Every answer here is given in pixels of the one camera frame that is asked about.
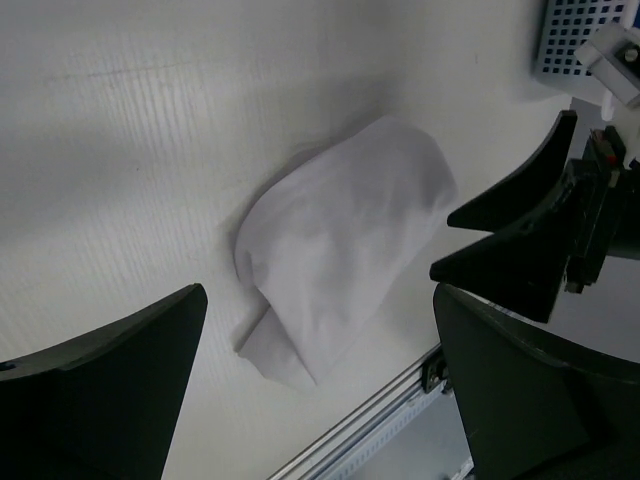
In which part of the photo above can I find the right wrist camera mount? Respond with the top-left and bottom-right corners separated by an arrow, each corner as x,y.
575,23 -> 639,121

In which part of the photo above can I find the aluminium mounting rail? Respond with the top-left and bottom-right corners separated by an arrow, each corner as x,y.
268,346 -> 444,480

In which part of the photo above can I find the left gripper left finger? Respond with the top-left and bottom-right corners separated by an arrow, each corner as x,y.
1,284 -> 208,479

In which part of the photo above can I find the white plastic basket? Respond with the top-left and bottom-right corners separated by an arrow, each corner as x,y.
533,0 -> 639,104

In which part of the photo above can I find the white t shirt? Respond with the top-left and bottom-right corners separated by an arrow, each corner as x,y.
234,117 -> 457,389

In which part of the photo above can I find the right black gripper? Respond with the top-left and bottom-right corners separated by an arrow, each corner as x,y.
430,110 -> 639,323

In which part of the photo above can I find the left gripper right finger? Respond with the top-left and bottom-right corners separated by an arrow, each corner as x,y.
433,284 -> 639,479

